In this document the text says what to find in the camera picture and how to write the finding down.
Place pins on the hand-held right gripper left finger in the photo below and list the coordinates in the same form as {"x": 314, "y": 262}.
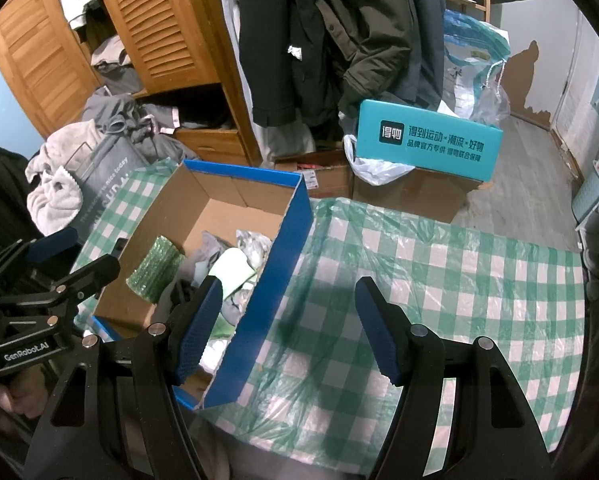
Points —
{"x": 197, "y": 330}

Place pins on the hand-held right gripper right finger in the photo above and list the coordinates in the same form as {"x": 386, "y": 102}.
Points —
{"x": 379, "y": 330}

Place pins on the dark blue hanging coat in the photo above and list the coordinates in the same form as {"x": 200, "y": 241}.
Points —
{"x": 427, "y": 35}

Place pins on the green white checkered tablecloth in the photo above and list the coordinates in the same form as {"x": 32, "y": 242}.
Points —
{"x": 429, "y": 310}

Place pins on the white towel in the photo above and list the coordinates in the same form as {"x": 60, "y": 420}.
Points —
{"x": 54, "y": 195}

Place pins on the olive green hanging jacket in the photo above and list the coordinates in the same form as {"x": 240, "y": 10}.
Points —
{"x": 374, "y": 35}

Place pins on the grey clothes in wardrobe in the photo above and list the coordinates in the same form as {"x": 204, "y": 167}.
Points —
{"x": 112, "y": 60}

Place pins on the blue-rimmed cardboard shoe box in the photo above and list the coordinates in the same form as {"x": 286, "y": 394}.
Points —
{"x": 214, "y": 210}

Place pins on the white plastic bag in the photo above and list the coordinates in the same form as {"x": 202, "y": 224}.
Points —
{"x": 379, "y": 170}

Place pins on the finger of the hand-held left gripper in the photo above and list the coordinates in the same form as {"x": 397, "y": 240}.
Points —
{"x": 54, "y": 244}
{"x": 89, "y": 280}

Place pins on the grey printed tote bag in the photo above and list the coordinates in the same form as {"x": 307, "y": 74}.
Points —
{"x": 109, "y": 175}

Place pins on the grey hoodie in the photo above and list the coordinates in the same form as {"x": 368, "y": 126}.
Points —
{"x": 109, "y": 110}

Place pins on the green bubble wrap sheet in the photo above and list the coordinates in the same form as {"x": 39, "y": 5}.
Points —
{"x": 154, "y": 270}

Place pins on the wooden louvered wardrobe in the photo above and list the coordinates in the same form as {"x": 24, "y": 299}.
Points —
{"x": 169, "y": 25}

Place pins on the white door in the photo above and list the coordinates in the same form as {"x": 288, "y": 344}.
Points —
{"x": 579, "y": 75}

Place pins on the black hanging coat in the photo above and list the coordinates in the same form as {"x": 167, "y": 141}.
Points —
{"x": 274, "y": 60}

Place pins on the clear blue plastic bag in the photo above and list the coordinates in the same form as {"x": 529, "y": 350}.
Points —
{"x": 469, "y": 75}

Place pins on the light green cloth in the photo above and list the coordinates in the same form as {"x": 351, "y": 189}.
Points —
{"x": 232, "y": 267}

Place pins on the person's left hand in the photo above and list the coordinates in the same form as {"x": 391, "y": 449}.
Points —
{"x": 9, "y": 400}

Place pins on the light blue trash bin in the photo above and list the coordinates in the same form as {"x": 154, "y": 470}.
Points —
{"x": 589, "y": 195}

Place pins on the teal printed box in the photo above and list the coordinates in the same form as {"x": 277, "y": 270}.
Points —
{"x": 429, "y": 140}

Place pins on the brown cardboard box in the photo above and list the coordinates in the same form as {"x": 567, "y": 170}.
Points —
{"x": 419, "y": 195}

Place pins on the grey sock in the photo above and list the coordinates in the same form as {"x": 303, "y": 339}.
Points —
{"x": 209, "y": 252}

